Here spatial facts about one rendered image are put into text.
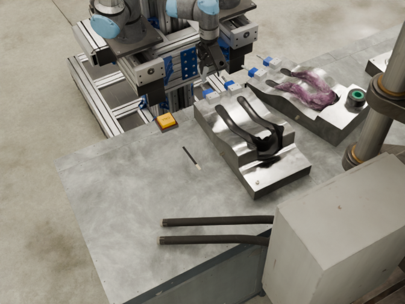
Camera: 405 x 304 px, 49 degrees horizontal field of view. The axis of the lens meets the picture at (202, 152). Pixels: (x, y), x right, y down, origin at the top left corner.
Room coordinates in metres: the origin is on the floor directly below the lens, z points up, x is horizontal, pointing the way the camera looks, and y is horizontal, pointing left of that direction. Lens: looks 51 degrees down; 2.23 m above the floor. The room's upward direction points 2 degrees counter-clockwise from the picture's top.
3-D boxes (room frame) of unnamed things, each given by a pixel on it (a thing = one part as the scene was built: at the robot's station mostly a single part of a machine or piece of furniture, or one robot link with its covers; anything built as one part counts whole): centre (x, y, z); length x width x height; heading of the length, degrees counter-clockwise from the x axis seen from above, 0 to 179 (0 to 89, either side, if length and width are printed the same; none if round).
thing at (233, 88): (1.46, -0.13, 0.89); 0.13 x 0.05 x 0.05; 26
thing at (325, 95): (1.42, -0.47, 0.90); 0.26 x 0.18 x 0.08; 43
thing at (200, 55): (1.40, -0.04, 1.15); 0.09 x 0.08 x 0.12; 26
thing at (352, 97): (1.31, -0.65, 0.93); 0.08 x 0.08 x 0.04
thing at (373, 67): (1.56, -0.91, 0.84); 0.20 x 0.15 x 0.07; 26
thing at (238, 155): (1.19, -0.20, 0.87); 0.50 x 0.26 x 0.14; 26
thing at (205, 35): (1.39, -0.04, 1.23); 0.08 x 0.08 x 0.05
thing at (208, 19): (1.39, -0.04, 1.31); 0.09 x 0.08 x 0.11; 70
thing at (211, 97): (1.41, -0.03, 0.89); 0.13 x 0.05 x 0.05; 26
